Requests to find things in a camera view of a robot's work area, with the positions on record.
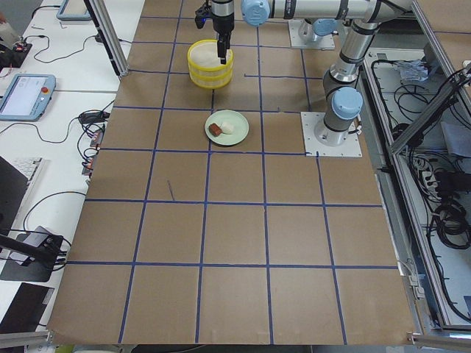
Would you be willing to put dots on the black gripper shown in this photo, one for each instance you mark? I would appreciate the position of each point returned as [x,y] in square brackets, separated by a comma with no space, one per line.
[222,23]

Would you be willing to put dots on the yellow steamer layer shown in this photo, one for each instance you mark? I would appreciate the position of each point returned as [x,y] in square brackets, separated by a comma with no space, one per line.
[207,80]
[203,57]

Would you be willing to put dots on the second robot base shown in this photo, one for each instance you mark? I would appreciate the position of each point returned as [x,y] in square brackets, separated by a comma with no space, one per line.
[311,33]

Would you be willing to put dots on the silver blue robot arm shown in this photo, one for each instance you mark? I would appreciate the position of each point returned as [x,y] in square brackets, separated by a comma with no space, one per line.
[344,102]

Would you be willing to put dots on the light green plate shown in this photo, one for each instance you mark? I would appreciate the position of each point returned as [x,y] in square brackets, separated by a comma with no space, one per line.
[236,119]

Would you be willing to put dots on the white bun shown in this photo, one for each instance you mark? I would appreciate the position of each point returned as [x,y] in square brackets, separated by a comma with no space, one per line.
[227,128]

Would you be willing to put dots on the brown bun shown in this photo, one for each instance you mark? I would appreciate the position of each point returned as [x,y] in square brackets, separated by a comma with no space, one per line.
[215,130]

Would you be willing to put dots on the black power adapter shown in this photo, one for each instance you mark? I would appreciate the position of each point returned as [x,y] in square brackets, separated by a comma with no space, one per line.
[93,117]

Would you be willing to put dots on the blue teach pendant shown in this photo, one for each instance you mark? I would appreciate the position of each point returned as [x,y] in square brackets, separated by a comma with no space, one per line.
[27,97]

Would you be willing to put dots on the white keyboard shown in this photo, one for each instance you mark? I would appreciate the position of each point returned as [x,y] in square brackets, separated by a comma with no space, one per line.
[30,167]

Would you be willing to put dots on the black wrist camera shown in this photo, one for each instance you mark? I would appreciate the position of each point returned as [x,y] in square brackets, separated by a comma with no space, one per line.
[202,14]

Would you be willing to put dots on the aluminium frame post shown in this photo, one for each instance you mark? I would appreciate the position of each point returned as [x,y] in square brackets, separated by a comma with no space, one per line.
[105,29]

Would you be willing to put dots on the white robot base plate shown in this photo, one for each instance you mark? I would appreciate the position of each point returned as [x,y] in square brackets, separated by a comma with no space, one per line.
[319,141]

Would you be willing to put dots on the black camera stand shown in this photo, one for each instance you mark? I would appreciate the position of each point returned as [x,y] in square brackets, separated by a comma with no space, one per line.
[32,255]

